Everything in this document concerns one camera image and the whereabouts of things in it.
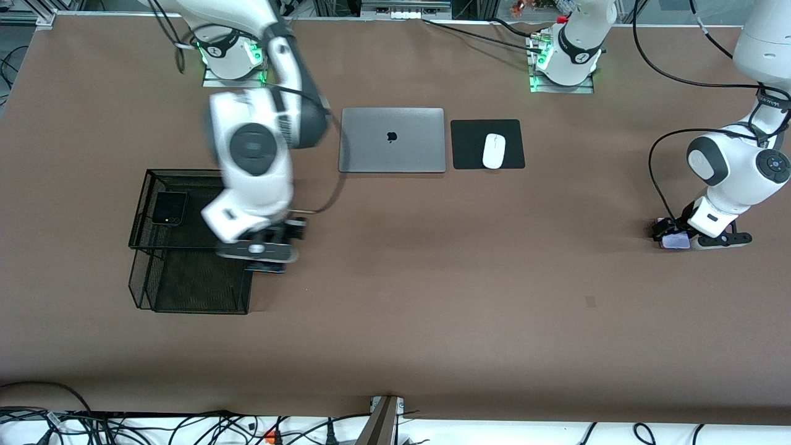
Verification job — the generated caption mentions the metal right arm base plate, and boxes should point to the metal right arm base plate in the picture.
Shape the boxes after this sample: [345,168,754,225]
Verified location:
[203,62,268,88]

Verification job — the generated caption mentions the black dual-camera flip phone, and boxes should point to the black dual-camera flip phone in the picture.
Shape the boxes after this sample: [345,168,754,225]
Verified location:
[152,192,188,227]

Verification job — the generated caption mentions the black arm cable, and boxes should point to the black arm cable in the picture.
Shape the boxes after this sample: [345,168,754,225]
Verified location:
[632,0,791,231]
[148,0,351,215]

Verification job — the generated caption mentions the black cable on table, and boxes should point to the black cable on table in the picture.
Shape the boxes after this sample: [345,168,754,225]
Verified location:
[423,19,544,53]

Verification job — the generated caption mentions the grey power strip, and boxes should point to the grey power strip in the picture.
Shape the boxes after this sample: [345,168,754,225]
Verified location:
[362,0,452,20]

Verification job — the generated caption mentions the black wire mesh basket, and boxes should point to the black wire mesh basket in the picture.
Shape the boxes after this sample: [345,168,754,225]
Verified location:
[128,169,265,315]

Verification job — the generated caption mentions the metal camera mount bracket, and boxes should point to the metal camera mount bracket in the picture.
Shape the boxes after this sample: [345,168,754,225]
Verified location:
[357,396,405,445]

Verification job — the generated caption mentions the white computer mouse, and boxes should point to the white computer mouse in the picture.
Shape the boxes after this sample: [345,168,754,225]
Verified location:
[482,133,507,169]

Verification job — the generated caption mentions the black floor cable loop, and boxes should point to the black floor cable loop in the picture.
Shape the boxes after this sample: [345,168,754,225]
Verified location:
[0,380,93,416]

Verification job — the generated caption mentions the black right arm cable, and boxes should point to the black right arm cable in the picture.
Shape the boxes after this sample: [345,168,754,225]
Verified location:
[148,0,351,215]

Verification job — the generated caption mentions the black mouse pad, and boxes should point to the black mouse pad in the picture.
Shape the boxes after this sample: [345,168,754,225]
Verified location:
[450,119,526,170]

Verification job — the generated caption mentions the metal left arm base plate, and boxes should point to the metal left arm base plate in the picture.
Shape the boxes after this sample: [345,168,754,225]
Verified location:
[528,69,595,95]

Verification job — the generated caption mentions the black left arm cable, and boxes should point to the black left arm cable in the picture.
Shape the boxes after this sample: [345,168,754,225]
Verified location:
[632,0,791,231]

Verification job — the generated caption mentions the grey closed laptop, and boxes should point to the grey closed laptop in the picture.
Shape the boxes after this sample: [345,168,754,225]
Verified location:
[338,108,447,174]

